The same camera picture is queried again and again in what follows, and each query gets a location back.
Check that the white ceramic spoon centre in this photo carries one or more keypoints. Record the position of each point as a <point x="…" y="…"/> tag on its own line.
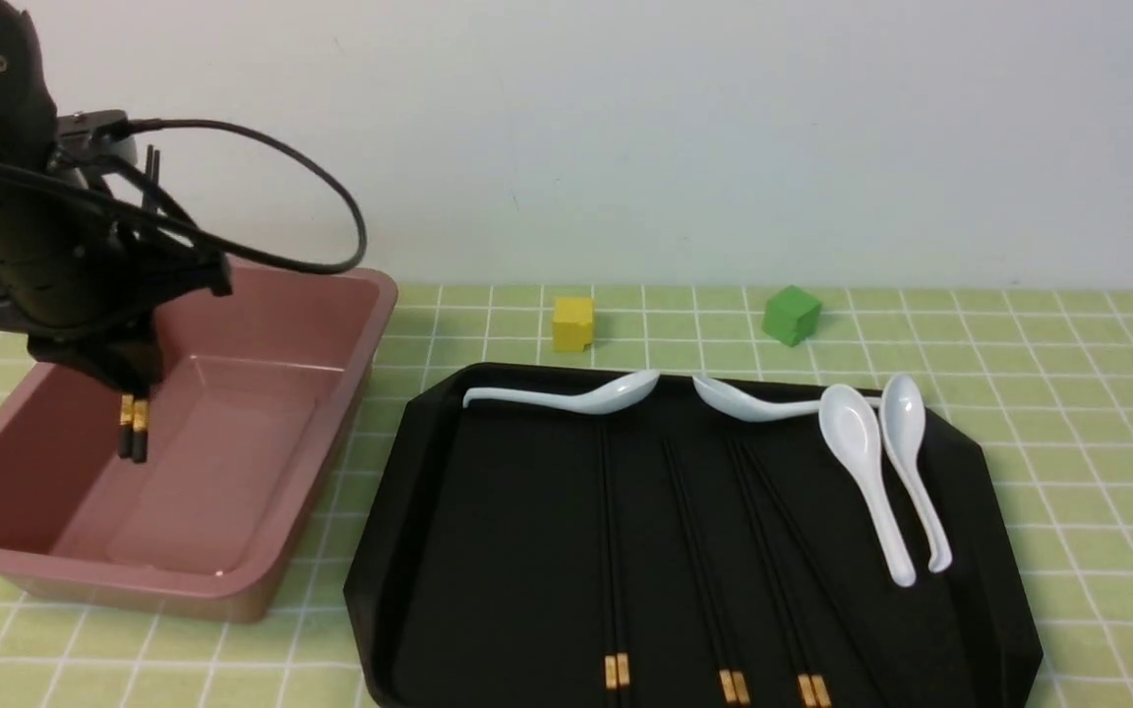
<point x="740" y="405"/>

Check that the green wooden cube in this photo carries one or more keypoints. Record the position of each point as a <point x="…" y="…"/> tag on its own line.
<point x="791" y="315"/>

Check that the black chopstick gold band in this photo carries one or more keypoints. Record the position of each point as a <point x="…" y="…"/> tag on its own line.
<point x="610" y="661"/>
<point x="140" y="416"/>
<point x="820" y="689"/>
<point x="699" y="573"/>
<point x="126" y="426"/>
<point x="721" y="609"/>
<point x="618" y="587"/>
<point x="769" y="560"/>

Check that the white ceramic spoon far left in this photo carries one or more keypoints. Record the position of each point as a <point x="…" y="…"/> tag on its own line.
<point x="611" y="397"/>

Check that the pink rectangular plastic bin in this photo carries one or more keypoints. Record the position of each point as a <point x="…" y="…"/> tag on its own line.
<point x="256" y="401"/>

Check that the white ceramic spoon far right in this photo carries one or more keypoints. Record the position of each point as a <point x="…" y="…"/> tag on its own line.
<point x="902" y="417"/>

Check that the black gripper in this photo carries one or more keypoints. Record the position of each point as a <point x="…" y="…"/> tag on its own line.
<point x="89" y="251"/>

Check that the white ceramic spoon large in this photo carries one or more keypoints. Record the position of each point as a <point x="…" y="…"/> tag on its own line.
<point x="850" y="429"/>

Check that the yellow wooden cube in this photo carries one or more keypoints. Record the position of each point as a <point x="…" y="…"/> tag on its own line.
<point x="573" y="324"/>

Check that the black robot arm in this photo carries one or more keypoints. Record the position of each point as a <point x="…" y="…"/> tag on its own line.
<point x="30" y="127"/>

